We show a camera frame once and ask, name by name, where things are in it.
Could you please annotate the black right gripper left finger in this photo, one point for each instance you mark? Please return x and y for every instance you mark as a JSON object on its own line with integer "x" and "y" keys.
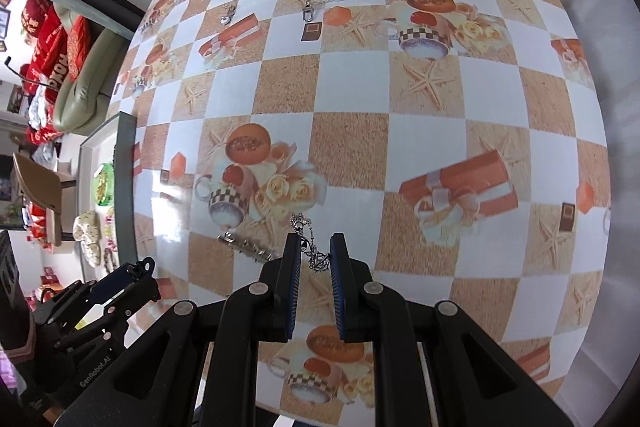
{"x": 282, "y": 275}

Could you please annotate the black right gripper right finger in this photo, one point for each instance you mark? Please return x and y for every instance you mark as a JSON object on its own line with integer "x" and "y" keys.
{"x": 348, "y": 278}

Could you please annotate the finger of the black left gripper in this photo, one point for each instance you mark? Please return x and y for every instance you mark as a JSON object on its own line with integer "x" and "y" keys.
{"x": 122, "y": 277}

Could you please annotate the green translucent bangle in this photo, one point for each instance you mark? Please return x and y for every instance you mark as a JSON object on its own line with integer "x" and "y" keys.
{"x": 103, "y": 185}

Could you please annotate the grey jewelry tray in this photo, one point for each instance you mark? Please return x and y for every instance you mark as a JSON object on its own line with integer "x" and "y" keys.
{"x": 111, "y": 143}

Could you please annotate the cream polka dot scrunchie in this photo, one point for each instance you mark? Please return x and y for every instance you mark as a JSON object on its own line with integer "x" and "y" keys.
{"x": 87, "y": 234}

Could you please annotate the brown wooden chair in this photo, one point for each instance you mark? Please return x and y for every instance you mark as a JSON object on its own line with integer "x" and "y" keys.
{"x": 44, "y": 187}

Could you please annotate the green leather sofa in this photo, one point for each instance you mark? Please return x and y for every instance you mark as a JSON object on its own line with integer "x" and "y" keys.
{"x": 81, "y": 105}

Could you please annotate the checkered patterned tablecloth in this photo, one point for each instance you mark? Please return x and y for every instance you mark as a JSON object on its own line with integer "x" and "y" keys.
{"x": 457, "y": 144}

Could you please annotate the red embroidered cushion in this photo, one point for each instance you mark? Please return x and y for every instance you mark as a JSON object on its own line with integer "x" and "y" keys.
{"x": 79, "y": 42}

